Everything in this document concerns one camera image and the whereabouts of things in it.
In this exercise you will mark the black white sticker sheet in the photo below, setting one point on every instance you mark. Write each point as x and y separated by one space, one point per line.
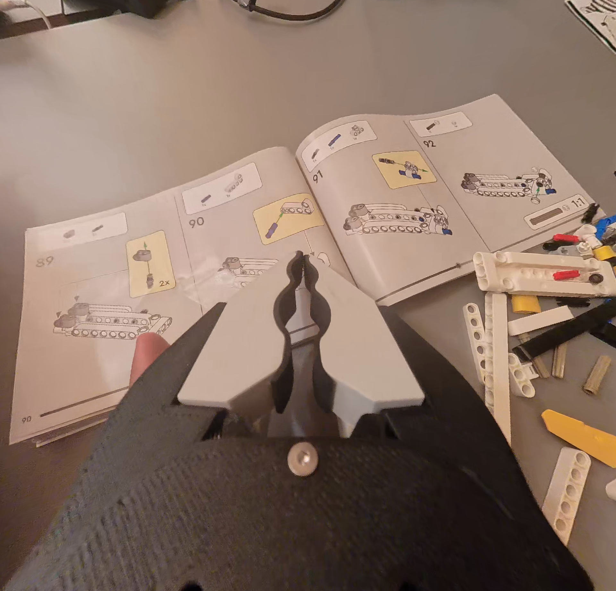
599 16

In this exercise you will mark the pile of small lego pieces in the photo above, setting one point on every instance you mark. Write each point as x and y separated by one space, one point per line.
594 237

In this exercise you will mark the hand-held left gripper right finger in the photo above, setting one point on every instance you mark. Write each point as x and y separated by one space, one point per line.
370 355

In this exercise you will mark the open lego instruction booklet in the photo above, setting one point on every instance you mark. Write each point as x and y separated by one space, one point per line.
385 167

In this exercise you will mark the white five-hole lego beam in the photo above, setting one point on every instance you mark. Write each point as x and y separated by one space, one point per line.
568 492

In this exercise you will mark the person's left hand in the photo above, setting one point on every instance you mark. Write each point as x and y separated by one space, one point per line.
148 355

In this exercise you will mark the yellow lego block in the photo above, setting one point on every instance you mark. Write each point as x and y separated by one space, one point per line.
527 303

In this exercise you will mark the tan lego axle connector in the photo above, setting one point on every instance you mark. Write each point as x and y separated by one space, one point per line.
596 374

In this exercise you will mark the thin white holed lego beam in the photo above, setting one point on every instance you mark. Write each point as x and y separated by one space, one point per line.
474 336

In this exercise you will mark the tan lego axle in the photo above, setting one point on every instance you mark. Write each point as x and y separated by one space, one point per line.
536 362
559 360

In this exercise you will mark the small white lego connector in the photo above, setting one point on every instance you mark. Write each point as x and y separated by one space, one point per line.
522 377

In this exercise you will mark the long white lego beam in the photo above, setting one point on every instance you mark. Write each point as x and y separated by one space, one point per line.
498 360

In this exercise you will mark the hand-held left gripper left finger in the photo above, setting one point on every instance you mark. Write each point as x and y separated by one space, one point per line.
231 350

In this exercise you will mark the long black lego beam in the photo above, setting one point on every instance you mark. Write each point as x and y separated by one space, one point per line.
563 333

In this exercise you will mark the yellow lego blade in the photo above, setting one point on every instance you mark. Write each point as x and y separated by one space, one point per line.
582 437

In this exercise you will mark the white lego piece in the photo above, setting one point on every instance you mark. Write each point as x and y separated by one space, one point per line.
611 487

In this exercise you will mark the white lego tile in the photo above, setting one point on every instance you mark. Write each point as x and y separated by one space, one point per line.
539 320

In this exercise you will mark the white lego panel assembly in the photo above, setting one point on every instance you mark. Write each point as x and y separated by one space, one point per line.
519 268

